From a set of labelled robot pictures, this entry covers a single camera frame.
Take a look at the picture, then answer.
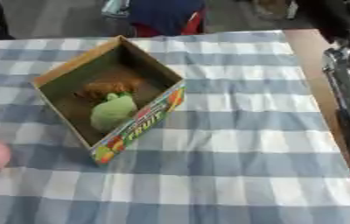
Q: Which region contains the tan cardboard box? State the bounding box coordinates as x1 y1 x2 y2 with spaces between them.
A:
31 35 187 166

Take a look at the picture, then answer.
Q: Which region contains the person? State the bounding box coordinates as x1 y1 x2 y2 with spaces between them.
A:
126 0 209 38

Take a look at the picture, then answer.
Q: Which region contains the green toy pear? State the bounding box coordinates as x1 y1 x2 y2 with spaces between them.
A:
89 92 138 133

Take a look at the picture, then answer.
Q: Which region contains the orange toy croissant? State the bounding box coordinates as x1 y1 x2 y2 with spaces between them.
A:
73 76 144 102

